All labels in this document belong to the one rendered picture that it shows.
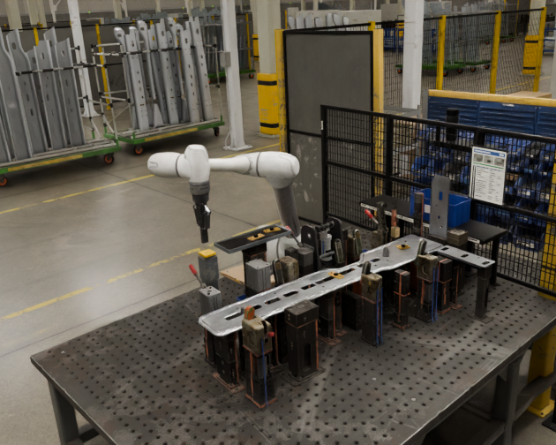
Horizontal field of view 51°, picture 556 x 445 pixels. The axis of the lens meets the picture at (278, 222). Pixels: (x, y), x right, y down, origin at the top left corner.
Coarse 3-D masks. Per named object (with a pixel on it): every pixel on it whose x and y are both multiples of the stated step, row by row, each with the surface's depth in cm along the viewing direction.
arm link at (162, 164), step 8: (168, 152) 263; (152, 160) 259; (160, 160) 257; (168, 160) 256; (176, 160) 255; (216, 160) 282; (224, 160) 284; (232, 160) 287; (240, 160) 293; (248, 160) 298; (152, 168) 259; (160, 168) 257; (168, 168) 256; (216, 168) 281; (224, 168) 284; (232, 168) 287; (240, 168) 292; (248, 168) 298; (160, 176) 261; (168, 176) 259; (176, 176) 258
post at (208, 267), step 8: (200, 256) 271; (216, 256) 270; (200, 264) 271; (208, 264) 269; (216, 264) 271; (200, 272) 273; (208, 272) 270; (216, 272) 272; (208, 280) 271; (216, 280) 274; (216, 288) 276
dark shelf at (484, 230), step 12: (360, 204) 370; (372, 204) 364; (408, 204) 360; (408, 216) 340; (456, 228) 320; (468, 228) 319; (480, 228) 318; (492, 228) 317; (468, 240) 310; (480, 240) 303; (492, 240) 308
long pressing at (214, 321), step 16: (400, 240) 315; (416, 240) 314; (368, 256) 297; (400, 256) 295; (320, 272) 282; (336, 272) 281; (352, 272) 280; (288, 288) 268; (320, 288) 266; (336, 288) 267; (240, 304) 256; (256, 304) 255; (272, 304) 254; (288, 304) 254; (208, 320) 244; (224, 320) 243; (240, 320) 243
